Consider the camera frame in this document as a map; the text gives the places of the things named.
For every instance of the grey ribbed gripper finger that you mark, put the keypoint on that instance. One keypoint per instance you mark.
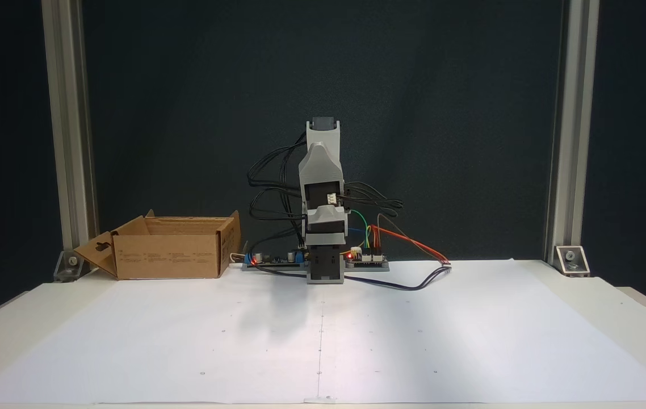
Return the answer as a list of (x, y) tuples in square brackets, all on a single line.
[(326, 240)]

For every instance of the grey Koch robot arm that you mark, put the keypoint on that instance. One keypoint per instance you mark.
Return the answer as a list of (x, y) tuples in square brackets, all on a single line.
[(321, 165)]

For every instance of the motor driver circuit board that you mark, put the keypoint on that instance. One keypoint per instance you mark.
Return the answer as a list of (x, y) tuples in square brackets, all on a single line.
[(368, 261)]

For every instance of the circuit board with blue part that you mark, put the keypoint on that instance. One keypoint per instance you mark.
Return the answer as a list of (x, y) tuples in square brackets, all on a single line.
[(275, 260)]

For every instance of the brown cardboard box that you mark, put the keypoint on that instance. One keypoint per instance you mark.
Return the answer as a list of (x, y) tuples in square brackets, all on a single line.
[(170, 258)]

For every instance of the large white paper sheet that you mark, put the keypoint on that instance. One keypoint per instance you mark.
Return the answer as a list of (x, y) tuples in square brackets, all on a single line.
[(187, 341)]

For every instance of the metal corner bracket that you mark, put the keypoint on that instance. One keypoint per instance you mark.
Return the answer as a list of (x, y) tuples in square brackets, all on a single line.
[(67, 267), (571, 260)]

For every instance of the aluminium frame post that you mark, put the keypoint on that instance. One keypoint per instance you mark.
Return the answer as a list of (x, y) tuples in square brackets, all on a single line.
[(70, 125), (573, 125)]

